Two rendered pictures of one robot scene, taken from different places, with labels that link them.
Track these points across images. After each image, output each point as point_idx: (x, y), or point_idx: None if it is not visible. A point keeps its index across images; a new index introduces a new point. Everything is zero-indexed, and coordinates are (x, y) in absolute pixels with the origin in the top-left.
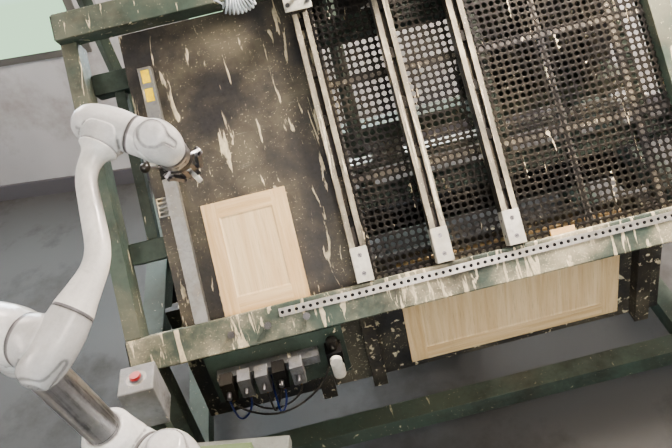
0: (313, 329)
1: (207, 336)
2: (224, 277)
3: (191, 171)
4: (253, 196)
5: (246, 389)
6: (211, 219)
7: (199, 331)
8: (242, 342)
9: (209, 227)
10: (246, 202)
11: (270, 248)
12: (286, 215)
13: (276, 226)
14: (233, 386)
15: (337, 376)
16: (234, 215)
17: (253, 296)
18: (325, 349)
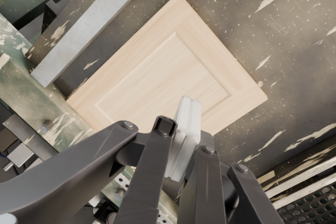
0: (112, 201)
1: (27, 97)
2: (105, 78)
3: (181, 150)
4: (231, 65)
5: (10, 165)
6: (167, 21)
7: (25, 85)
8: (50, 138)
9: (154, 24)
10: (218, 59)
11: (173, 117)
12: (226, 119)
13: (205, 112)
14: (2, 152)
15: (94, 213)
16: (190, 51)
17: (106, 122)
18: (103, 212)
